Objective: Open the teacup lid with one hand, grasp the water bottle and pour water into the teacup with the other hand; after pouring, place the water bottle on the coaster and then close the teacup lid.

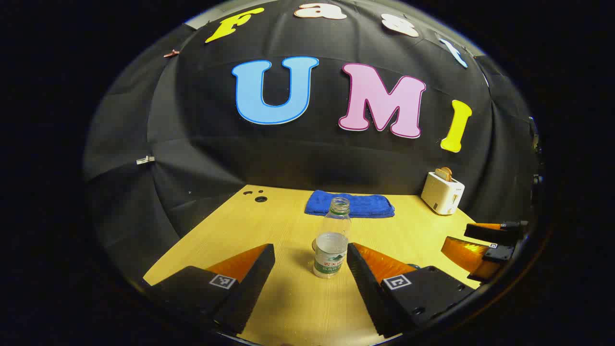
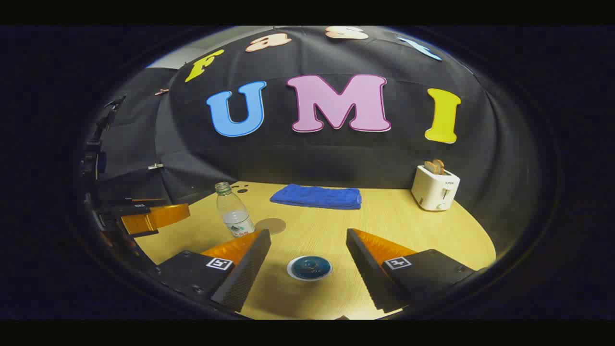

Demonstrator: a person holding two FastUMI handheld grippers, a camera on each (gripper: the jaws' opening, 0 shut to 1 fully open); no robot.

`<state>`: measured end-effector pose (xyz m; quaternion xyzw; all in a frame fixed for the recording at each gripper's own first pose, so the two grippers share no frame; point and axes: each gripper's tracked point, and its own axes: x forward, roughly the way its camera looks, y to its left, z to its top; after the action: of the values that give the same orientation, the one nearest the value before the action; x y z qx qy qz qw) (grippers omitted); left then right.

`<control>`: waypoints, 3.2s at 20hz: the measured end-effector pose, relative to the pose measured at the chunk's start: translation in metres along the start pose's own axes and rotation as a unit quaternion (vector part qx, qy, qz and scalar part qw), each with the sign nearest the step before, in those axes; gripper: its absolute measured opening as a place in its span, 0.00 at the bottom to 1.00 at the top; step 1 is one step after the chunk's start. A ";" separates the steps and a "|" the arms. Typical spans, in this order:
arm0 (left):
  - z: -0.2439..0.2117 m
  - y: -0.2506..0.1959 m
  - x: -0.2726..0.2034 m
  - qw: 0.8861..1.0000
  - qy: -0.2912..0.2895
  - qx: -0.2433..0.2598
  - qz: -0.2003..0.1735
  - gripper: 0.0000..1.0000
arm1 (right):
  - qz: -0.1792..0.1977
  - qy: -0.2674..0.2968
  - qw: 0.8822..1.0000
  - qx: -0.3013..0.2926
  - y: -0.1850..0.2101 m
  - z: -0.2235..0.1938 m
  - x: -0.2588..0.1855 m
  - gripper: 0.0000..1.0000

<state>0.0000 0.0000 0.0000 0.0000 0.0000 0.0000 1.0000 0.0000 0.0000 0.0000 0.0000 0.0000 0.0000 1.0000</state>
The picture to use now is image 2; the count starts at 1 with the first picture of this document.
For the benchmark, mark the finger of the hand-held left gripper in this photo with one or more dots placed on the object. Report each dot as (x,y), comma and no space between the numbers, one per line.
(120,209)
(158,216)

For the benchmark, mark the white teacup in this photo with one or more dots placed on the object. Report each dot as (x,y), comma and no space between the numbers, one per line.
(289,272)

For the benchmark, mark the metal cloth clip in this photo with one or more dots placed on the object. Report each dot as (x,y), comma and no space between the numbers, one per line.
(161,91)
(155,166)

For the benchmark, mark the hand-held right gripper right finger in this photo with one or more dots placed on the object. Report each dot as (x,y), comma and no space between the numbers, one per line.
(367,271)

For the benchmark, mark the clear plastic water bottle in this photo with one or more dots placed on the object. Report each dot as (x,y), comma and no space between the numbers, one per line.
(233,211)

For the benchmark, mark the black backdrop cloth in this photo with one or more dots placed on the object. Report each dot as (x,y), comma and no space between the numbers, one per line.
(336,158)

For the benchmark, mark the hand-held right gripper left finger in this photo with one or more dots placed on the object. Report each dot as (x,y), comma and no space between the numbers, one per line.
(247,269)

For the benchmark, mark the white toaster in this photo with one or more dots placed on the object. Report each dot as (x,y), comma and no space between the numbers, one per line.
(432,190)

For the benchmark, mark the toast bread slice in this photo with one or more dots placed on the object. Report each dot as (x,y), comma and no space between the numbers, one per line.
(429,167)
(439,166)

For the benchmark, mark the folded blue towel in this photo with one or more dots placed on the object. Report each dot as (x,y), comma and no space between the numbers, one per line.
(317,197)

